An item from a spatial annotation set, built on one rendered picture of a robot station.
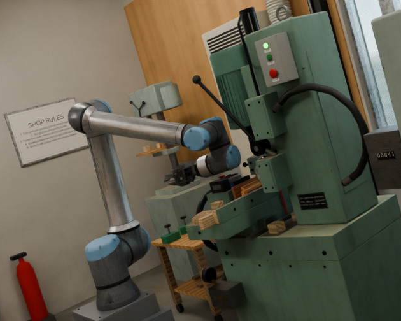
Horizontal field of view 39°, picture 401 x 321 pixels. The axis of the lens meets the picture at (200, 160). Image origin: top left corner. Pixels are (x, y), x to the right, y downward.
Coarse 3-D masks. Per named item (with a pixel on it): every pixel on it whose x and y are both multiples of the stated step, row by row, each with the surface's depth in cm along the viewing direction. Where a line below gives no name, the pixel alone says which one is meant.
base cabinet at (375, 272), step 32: (352, 256) 193; (384, 256) 206; (256, 288) 220; (288, 288) 208; (320, 288) 197; (352, 288) 191; (384, 288) 203; (256, 320) 226; (288, 320) 213; (320, 320) 201; (352, 320) 191; (384, 320) 201
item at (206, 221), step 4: (204, 216) 208; (208, 216) 206; (212, 216) 207; (200, 220) 204; (204, 220) 205; (208, 220) 206; (212, 220) 207; (200, 224) 205; (204, 224) 205; (208, 224) 206; (212, 224) 207; (200, 228) 205; (204, 228) 204
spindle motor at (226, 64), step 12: (228, 48) 217; (240, 48) 217; (216, 60) 220; (228, 60) 218; (240, 60) 217; (216, 72) 222; (228, 72) 219; (240, 72) 218; (228, 84) 220; (240, 84) 218; (228, 96) 221; (240, 96) 219; (228, 108) 223; (240, 108) 220; (228, 120) 228; (240, 120) 221
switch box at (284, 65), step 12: (276, 36) 187; (264, 48) 192; (276, 48) 188; (288, 48) 190; (264, 60) 193; (276, 60) 189; (288, 60) 190; (264, 72) 194; (288, 72) 189; (276, 84) 193
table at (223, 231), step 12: (288, 192) 231; (264, 204) 221; (276, 204) 226; (288, 204) 230; (240, 216) 212; (252, 216) 216; (264, 216) 220; (192, 228) 218; (216, 228) 208; (228, 228) 207; (240, 228) 211
